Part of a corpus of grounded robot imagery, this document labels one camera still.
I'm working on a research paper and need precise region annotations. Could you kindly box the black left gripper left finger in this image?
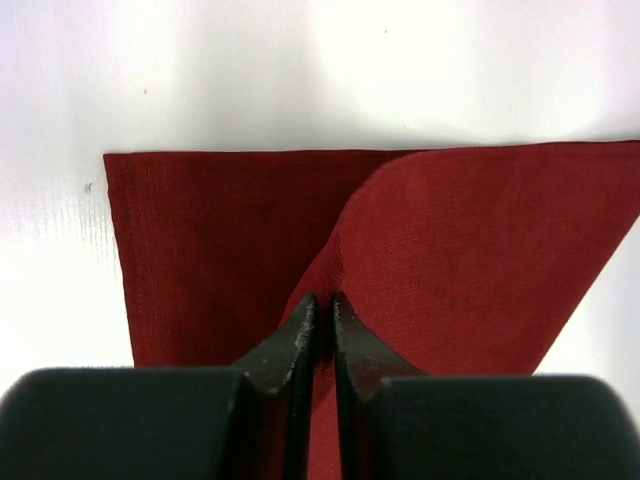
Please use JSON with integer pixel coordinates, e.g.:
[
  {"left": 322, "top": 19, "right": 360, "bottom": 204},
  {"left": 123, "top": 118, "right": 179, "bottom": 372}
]
[{"left": 1, "top": 296, "right": 317, "bottom": 479}]

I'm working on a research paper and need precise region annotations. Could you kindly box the dark red cloth napkin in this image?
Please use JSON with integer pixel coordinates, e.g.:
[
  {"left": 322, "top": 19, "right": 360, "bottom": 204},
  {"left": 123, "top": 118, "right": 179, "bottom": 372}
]
[{"left": 104, "top": 141, "right": 639, "bottom": 479}]

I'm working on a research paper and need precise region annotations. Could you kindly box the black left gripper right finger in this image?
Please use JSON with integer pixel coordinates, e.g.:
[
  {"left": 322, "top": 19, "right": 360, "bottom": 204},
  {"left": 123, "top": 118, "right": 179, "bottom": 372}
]
[{"left": 332, "top": 294, "right": 639, "bottom": 479}]

